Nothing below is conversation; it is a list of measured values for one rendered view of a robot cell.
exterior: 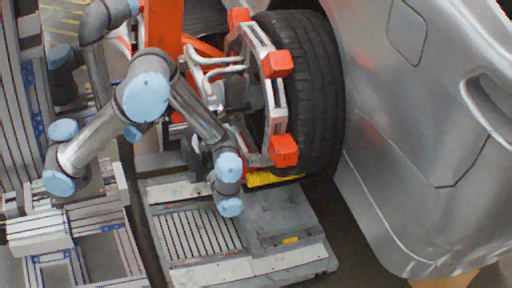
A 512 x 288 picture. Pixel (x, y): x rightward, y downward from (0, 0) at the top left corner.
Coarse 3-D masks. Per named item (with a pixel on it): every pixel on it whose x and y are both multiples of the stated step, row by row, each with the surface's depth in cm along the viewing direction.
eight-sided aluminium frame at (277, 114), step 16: (240, 32) 176; (256, 32) 173; (224, 48) 200; (240, 48) 199; (256, 48) 163; (272, 48) 163; (224, 64) 206; (272, 96) 161; (272, 112) 161; (240, 128) 209; (272, 128) 164; (240, 144) 201; (256, 160) 184
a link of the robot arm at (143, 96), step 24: (144, 72) 112; (168, 72) 119; (120, 96) 113; (144, 96) 110; (168, 96) 115; (96, 120) 119; (120, 120) 117; (144, 120) 115; (72, 144) 123; (96, 144) 121; (48, 168) 124; (72, 168) 125; (72, 192) 128
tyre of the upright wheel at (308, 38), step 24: (264, 24) 175; (288, 24) 167; (312, 24) 169; (288, 48) 160; (312, 48) 163; (336, 48) 165; (240, 72) 213; (312, 72) 160; (336, 72) 162; (312, 96) 160; (336, 96) 163; (312, 120) 162; (336, 120) 166; (312, 144) 168; (336, 144) 172; (288, 168) 178; (312, 168) 182
